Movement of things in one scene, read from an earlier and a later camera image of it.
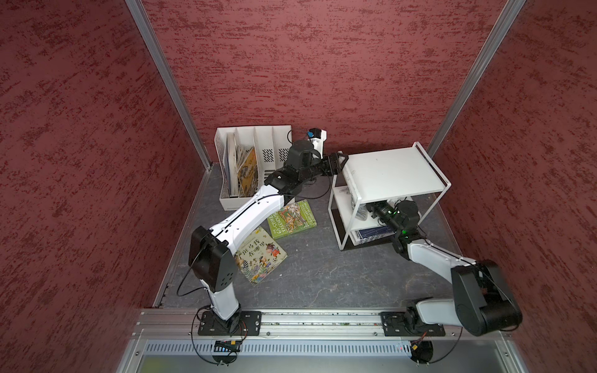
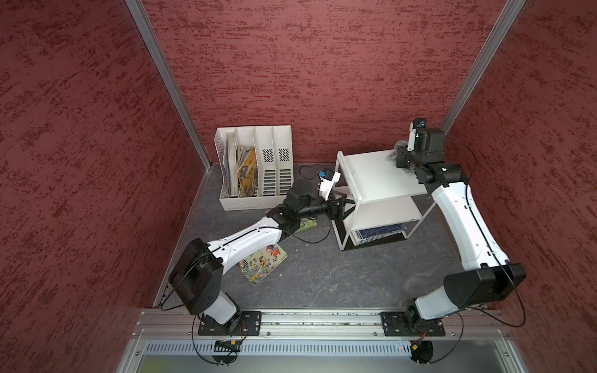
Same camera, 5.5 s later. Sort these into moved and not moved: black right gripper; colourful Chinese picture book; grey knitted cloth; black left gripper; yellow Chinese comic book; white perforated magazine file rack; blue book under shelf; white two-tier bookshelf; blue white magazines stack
Moved: black right gripper; grey knitted cloth; black left gripper
Not moved: white perforated magazine file rack; yellow Chinese comic book; blue book under shelf; blue white magazines stack; colourful Chinese picture book; white two-tier bookshelf
